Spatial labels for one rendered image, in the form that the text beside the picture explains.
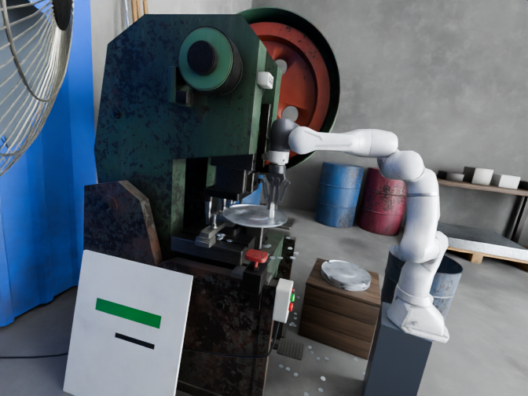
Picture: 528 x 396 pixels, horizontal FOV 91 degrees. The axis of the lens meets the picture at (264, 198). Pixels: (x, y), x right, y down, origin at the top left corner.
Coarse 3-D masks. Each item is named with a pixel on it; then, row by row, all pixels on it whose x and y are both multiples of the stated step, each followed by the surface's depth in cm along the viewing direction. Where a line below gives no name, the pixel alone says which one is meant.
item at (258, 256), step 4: (248, 252) 84; (252, 252) 84; (256, 252) 84; (260, 252) 85; (264, 252) 85; (244, 256) 82; (248, 256) 81; (252, 256) 81; (256, 256) 82; (260, 256) 82; (264, 256) 82; (252, 260) 81; (256, 260) 81; (260, 260) 81; (264, 260) 81; (256, 264) 84
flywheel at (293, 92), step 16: (256, 32) 133; (272, 32) 131; (288, 32) 130; (272, 48) 136; (288, 48) 134; (304, 48) 129; (288, 64) 136; (304, 64) 134; (320, 64) 129; (288, 80) 137; (304, 80) 135; (320, 80) 130; (288, 96) 139; (304, 96) 137; (320, 96) 131; (304, 112) 138; (320, 112) 133; (320, 128) 134
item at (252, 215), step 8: (240, 208) 124; (248, 208) 125; (256, 208) 126; (264, 208) 127; (224, 216) 109; (232, 216) 112; (240, 216) 113; (248, 216) 112; (256, 216) 113; (264, 216) 114; (280, 216) 118; (240, 224) 103; (248, 224) 105; (256, 224) 106; (264, 224) 107; (272, 224) 108; (280, 224) 108
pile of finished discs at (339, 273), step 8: (328, 264) 167; (336, 264) 168; (344, 264) 169; (352, 264) 170; (328, 272) 156; (336, 272) 157; (344, 272) 157; (352, 272) 158; (360, 272) 161; (328, 280) 151; (336, 280) 147; (344, 280) 148; (352, 280) 149; (360, 280) 150; (368, 280) 151; (344, 288) 147; (352, 288) 145; (360, 288) 146
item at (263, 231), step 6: (288, 222) 113; (294, 222) 116; (246, 228) 114; (252, 228) 113; (258, 228) 112; (264, 228) 114; (282, 228) 107; (288, 228) 107; (252, 234) 114; (258, 234) 113; (264, 234) 117; (258, 240) 113; (264, 240) 119; (258, 246) 114
